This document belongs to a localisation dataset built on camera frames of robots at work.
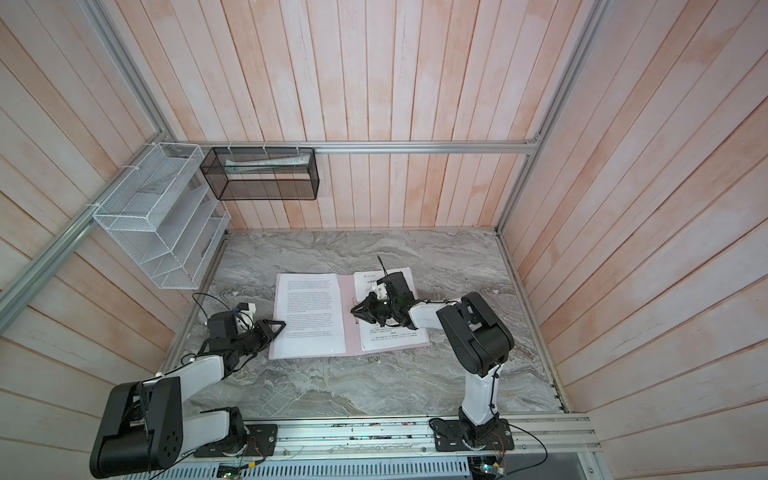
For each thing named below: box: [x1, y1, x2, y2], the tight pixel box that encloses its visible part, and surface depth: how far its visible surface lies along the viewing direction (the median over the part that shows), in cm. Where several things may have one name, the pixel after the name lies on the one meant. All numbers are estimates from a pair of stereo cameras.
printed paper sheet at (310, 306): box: [272, 273, 346, 357], surface depth 95 cm
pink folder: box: [268, 273, 431, 361], surface depth 94 cm
